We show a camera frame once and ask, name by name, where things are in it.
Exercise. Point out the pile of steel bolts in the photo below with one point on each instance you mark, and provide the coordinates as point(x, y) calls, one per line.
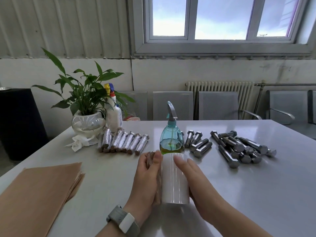
point(234, 145)

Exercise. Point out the white cling film roll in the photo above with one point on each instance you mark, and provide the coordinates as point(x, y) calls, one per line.
point(174, 185)

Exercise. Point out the person's right hand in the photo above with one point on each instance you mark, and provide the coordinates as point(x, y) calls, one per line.
point(202, 192)

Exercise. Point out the crumpled white tissue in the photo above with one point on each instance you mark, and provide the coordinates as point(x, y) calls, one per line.
point(79, 143)

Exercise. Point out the small metal dish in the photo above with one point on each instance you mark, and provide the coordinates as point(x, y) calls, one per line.
point(4, 88)

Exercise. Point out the brown paper sheet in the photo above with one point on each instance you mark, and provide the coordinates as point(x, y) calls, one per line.
point(150, 160)

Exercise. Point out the grey metal chair with armrest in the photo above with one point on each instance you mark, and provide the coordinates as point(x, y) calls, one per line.
point(218, 106)

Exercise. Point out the green leafy plant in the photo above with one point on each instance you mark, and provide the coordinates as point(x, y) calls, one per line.
point(84, 96)

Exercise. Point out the white spray bottle colourful nozzle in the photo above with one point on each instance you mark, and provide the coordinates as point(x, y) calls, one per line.
point(114, 118)

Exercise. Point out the teal spray bottle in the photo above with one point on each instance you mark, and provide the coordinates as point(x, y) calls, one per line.
point(171, 140)

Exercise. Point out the red packet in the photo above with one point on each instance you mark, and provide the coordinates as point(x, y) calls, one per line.
point(132, 118)

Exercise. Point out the row of bolts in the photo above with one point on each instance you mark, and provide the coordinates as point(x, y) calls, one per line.
point(126, 141)

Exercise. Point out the white wall radiator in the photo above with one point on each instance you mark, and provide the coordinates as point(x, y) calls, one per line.
point(222, 86)

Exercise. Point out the grey metal bench seat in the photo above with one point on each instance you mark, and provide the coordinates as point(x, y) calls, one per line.
point(286, 103)
point(313, 108)

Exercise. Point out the smartwatch with grey band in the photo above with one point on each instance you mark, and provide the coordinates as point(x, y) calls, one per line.
point(121, 218)

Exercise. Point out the person's left forearm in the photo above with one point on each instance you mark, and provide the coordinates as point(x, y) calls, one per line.
point(108, 232)

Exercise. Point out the white framed window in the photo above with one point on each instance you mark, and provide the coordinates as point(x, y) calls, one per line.
point(191, 19)

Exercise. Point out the stack of brown paper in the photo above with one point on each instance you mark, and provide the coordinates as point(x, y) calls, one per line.
point(32, 197)

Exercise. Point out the clear glass plant pot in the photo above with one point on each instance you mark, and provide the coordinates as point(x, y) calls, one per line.
point(87, 124)

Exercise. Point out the person's left hand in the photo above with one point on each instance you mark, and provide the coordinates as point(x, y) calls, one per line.
point(144, 187)

